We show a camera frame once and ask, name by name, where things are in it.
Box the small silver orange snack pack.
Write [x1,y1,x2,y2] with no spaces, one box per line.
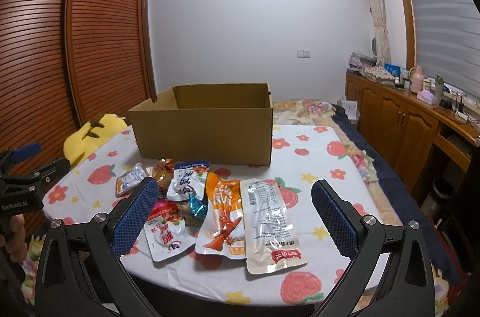
[115,163,149,198]

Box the red top white duck pack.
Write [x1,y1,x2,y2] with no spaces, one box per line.
[144,199,196,263]

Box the pink packaged braised egg snack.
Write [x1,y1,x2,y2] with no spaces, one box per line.
[146,167,173,199]

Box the copper foil candy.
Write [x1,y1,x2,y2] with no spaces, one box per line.
[157,159,176,172]

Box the blue top white duck pack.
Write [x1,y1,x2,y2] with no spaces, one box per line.
[167,161,210,202]

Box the blue foil candy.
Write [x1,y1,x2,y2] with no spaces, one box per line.
[189,193,208,220]

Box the long clear white snack pack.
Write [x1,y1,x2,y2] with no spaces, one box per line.
[240,179,308,276]

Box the orange chicken feet snack pack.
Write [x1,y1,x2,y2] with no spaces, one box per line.
[195,172,246,260]

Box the person's left hand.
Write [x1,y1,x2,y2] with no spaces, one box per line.
[1,215,27,263]

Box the yellow Pikachu plush toy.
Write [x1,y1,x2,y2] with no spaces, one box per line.
[63,113,127,168]

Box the floral bed blanket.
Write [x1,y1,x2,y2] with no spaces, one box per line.
[20,98,462,317]

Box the wooden louvered wardrobe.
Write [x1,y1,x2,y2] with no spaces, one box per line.
[1,0,155,174]

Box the wooden sideboard cabinet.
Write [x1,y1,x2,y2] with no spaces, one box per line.
[345,73,479,195]

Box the fruit print white cloth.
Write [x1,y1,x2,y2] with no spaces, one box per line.
[41,124,395,307]

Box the brown cardboard box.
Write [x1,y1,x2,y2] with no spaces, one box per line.
[129,83,273,166]

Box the white power strip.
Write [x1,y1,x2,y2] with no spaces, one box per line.
[451,109,470,123]

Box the pink tissue box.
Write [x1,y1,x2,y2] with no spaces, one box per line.
[416,90,437,105]

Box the pink thermos jug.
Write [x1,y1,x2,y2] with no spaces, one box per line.
[409,65,425,94]

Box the green cap glass bottle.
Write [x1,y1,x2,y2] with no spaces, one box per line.
[434,75,444,106]

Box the blue small box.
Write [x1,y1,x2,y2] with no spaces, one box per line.
[384,63,401,77]

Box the folded patterned fabric pile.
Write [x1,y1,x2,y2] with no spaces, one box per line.
[348,52,395,83]

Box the small white fan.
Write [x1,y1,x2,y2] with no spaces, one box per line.
[371,37,378,60]

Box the grey window blind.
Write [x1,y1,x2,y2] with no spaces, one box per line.
[411,0,480,98]

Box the beige curtain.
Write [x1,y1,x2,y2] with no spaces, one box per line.
[353,0,392,68]

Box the white wall switch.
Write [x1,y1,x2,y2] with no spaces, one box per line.
[296,50,311,59]

